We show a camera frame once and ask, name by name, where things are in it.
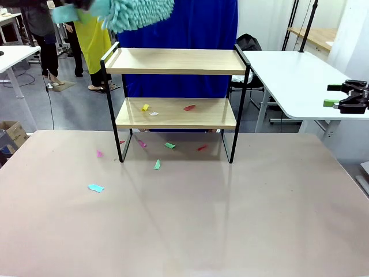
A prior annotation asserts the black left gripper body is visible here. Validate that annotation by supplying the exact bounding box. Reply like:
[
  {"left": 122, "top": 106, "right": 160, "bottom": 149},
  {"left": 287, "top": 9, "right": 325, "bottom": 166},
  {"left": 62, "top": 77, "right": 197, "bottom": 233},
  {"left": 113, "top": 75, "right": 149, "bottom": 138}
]
[{"left": 62, "top": 0, "right": 95, "bottom": 10}]

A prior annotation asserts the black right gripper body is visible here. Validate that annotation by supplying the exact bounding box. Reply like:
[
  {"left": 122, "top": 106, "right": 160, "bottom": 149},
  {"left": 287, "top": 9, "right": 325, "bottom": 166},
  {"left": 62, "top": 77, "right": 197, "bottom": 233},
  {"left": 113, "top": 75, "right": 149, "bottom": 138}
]
[{"left": 359, "top": 86, "right": 369, "bottom": 114}]

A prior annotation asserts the teal chenille duster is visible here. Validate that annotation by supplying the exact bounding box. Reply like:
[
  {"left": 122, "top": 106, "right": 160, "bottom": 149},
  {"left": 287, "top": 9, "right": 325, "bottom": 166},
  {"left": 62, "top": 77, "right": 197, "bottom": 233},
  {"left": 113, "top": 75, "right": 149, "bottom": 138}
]
[{"left": 51, "top": 0, "right": 176, "bottom": 34}]

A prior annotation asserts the black metal wooden two-tier shelf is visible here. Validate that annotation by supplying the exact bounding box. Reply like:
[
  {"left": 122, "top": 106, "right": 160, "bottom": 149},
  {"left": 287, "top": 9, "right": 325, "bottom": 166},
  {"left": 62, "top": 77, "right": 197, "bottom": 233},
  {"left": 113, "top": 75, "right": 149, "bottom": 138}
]
[{"left": 100, "top": 41, "right": 251, "bottom": 164}]

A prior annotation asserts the person in yellow apron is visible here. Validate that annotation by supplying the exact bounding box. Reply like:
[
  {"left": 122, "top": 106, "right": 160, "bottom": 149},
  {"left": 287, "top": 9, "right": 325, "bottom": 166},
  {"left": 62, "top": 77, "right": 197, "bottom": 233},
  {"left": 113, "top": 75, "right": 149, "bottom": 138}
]
[{"left": 65, "top": 13, "right": 121, "bottom": 95}]

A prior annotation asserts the person in dark clothes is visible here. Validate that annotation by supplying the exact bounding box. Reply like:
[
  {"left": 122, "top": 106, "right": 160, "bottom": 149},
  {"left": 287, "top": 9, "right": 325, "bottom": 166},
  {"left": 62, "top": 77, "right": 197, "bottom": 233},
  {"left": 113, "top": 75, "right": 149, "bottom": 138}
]
[{"left": 21, "top": 0, "right": 66, "bottom": 87}]

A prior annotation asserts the wooden top table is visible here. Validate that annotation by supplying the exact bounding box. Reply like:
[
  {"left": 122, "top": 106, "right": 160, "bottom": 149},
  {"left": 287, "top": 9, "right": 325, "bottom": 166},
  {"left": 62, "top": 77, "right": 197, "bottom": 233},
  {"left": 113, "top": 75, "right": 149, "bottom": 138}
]
[{"left": 287, "top": 27, "right": 338, "bottom": 51}]

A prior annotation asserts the large white side table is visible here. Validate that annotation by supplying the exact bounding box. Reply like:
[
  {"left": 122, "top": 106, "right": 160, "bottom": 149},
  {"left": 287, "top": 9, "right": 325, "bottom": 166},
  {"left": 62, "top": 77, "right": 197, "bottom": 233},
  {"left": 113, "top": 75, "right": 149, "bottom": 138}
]
[{"left": 240, "top": 50, "right": 369, "bottom": 142}]

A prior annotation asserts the black stand pole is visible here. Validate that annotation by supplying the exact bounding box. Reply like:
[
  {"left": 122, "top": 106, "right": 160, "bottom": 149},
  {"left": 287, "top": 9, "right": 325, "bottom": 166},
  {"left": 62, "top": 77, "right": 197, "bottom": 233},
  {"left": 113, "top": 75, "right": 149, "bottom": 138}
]
[{"left": 299, "top": 0, "right": 319, "bottom": 53}]

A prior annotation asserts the white background desk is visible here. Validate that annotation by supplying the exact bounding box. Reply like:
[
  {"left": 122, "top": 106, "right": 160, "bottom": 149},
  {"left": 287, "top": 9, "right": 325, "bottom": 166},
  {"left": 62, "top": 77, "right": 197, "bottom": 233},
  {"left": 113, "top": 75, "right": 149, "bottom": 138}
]
[{"left": 0, "top": 13, "right": 24, "bottom": 46}]

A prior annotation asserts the white desk with grey leg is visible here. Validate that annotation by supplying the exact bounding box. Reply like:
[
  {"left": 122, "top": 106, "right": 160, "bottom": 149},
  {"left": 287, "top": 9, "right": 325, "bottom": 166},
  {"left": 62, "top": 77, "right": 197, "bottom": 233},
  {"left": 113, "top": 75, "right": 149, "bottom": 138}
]
[{"left": 0, "top": 45, "right": 42, "bottom": 99}]

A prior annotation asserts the beige floor mat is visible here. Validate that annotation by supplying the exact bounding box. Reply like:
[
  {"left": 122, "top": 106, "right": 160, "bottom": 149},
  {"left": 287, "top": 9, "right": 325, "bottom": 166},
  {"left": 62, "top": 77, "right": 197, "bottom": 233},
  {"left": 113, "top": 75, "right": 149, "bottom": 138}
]
[{"left": 47, "top": 80, "right": 77, "bottom": 93}]

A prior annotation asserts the black tripod stand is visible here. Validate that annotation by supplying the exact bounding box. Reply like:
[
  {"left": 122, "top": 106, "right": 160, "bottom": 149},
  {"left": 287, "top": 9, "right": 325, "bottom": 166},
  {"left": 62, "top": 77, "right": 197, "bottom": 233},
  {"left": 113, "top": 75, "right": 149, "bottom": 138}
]
[{"left": 281, "top": 0, "right": 299, "bottom": 51}]

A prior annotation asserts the black office chair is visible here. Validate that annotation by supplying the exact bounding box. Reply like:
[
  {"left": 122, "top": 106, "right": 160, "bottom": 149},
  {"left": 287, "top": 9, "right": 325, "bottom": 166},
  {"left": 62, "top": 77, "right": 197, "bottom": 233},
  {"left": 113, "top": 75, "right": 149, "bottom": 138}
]
[{"left": 229, "top": 33, "right": 277, "bottom": 116}]

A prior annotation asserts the blue curtain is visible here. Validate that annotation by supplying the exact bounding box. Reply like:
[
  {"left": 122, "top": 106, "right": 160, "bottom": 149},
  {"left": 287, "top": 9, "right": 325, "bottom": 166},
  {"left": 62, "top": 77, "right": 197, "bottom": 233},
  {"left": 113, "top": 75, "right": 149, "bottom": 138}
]
[{"left": 116, "top": 0, "right": 240, "bottom": 133}]

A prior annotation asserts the brown cardboard box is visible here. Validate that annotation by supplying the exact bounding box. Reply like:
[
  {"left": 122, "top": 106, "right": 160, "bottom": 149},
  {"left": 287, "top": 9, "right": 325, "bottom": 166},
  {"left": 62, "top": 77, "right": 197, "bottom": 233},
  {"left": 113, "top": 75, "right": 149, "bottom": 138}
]
[{"left": 0, "top": 121, "right": 29, "bottom": 154}]

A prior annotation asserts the black hanging cable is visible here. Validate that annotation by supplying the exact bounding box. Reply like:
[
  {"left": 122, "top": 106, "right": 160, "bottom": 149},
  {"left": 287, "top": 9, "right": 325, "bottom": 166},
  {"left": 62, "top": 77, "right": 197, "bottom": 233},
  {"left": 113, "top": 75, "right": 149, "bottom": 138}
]
[{"left": 43, "top": 73, "right": 55, "bottom": 130}]

